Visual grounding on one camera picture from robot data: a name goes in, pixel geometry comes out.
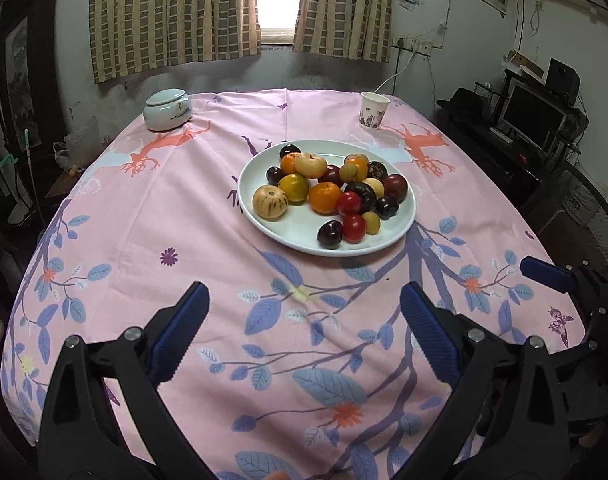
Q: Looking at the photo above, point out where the dark brown passion fruit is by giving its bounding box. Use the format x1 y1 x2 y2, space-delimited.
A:
368 160 389 182

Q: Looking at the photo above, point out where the dark computer monitor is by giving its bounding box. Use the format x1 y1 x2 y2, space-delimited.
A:
499 82 566 152

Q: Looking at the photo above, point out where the right checkered curtain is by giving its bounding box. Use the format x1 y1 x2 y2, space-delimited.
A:
293 0 393 63

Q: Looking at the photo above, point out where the checkered curtain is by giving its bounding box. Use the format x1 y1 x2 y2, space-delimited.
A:
293 0 393 63
89 0 261 84

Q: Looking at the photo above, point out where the white lidded ceramic jar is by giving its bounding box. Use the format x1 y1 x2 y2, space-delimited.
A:
143 89 192 132

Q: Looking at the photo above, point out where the large orange tangerine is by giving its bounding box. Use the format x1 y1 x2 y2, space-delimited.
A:
308 182 342 216

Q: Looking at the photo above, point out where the white power cable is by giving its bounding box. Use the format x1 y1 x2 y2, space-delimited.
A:
373 44 420 94

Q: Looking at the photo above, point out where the red cherry tomato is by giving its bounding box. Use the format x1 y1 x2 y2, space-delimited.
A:
343 214 367 244
336 192 361 216

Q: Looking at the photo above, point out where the left checkered curtain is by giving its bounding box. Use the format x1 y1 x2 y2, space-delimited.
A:
89 0 261 84

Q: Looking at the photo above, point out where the pale yellow pear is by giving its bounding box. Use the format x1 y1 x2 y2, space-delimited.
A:
294 153 328 180

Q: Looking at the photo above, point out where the wall power strip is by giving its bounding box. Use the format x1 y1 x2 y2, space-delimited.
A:
393 36 433 58

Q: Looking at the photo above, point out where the dark purple plum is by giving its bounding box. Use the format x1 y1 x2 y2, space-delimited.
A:
266 166 285 186

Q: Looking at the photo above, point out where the patterned paper cup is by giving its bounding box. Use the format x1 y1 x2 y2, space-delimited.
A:
358 91 391 129

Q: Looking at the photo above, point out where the small yellow-green longan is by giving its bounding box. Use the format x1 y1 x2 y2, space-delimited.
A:
362 211 381 235

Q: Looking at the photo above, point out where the large tan pear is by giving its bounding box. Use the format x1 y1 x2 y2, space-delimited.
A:
361 177 385 198

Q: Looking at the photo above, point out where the small pale yellow fruit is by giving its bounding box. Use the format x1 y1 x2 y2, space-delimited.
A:
339 162 359 183

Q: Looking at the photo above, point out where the pink floral tablecloth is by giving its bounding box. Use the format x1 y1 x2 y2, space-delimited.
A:
0 89 584 479

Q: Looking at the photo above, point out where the yellow-green citrus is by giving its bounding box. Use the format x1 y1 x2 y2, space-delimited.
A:
278 174 309 204

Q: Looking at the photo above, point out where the dark cherry plum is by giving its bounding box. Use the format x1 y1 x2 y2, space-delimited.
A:
317 220 344 249

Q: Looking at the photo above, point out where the large dark red plum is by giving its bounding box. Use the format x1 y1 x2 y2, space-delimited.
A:
383 174 409 203

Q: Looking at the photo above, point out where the yellow-orange citrus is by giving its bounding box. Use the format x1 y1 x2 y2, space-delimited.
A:
341 156 369 182

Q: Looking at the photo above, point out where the white oval plate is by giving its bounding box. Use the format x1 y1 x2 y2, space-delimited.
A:
238 140 417 258

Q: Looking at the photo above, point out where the striped pepino melon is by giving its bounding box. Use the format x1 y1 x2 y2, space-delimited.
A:
252 184 289 221

